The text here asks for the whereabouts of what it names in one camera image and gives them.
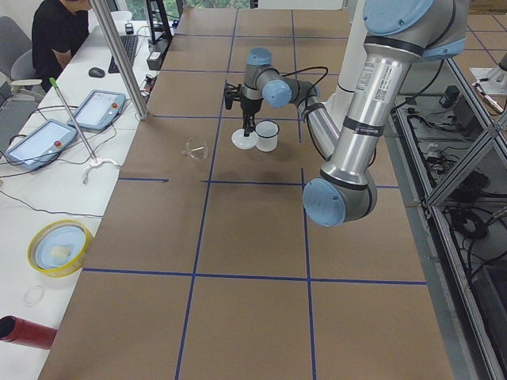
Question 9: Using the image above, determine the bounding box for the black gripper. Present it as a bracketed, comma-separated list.
[240, 96, 262, 137]

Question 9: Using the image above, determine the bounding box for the white ceramic lid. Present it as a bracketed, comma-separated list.
[231, 129, 258, 150]

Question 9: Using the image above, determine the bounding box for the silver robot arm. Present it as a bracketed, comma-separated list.
[239, 1, 470, 226]

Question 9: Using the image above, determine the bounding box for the white enamel mug blue rim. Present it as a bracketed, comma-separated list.
[255, 120, 280, 152]

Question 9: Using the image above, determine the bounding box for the black keyboard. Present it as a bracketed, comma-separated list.
[108, 34, 139, 74]

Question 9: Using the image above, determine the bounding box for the far teach pendant tablet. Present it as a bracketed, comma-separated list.
[73, 89, 126, 132]

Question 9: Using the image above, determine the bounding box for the teach pendant tablet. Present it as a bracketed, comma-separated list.
[73, 89, 126, 132]
[5, 119, 78, 171]

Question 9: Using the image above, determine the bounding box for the black computer mouse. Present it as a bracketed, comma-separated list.
[88, 67, 105, 78]

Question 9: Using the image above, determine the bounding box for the green tipped metal rod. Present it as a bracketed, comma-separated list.
[49, 77, 98, 164]

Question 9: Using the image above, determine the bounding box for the near teach pendant tablet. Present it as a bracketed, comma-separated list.
[5, 119, 78, 171]

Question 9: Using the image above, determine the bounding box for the person in black shirt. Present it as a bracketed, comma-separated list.
[32, 0, 92, 92]

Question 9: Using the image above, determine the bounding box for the yellow tape roll with plate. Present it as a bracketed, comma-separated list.
[27, 219, 93, 278]

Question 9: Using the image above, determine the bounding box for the red cylinder bottle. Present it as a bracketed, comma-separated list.
[1, 316, 57, 350]

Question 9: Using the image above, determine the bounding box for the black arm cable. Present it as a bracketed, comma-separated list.
[278, 66, 330, 100]

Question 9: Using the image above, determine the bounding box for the aluminium frame post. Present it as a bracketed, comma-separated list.
[90, 0, 148, 120]

